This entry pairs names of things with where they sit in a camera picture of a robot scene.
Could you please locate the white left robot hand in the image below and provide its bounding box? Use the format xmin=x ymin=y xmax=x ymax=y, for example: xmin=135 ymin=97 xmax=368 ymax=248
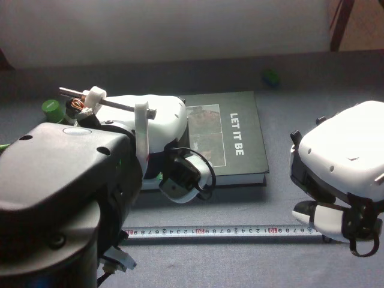
xmin=95 ymin=94 xmax=217 ymax=205

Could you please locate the white measuring tape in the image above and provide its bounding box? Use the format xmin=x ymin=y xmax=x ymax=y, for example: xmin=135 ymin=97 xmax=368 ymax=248
xmin=123 ymin=224 xmax=326 ymax=241

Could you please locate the black Let It Be album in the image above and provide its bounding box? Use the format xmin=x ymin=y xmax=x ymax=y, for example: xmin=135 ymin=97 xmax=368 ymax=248
xmin=176 ymin=91 xmax=270 ymax=189

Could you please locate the green cylinder block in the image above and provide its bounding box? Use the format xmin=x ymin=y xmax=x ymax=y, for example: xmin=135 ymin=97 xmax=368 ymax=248
xmin=41 ymin=98 xmax=65 ymax=123

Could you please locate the green and blue toy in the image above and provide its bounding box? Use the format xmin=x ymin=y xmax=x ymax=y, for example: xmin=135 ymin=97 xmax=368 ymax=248
xmin=262 ymin=69 xmax=283 ymax=89

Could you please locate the grey table cloth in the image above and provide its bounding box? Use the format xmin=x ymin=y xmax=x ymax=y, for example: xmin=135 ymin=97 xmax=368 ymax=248
xmin=0 ymin=49 xmax=384 ymax=288

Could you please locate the dark brown wooden stand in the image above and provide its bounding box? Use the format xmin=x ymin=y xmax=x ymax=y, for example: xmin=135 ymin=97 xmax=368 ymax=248
xmin=329 ymin=0 xmax=356 ymax=52

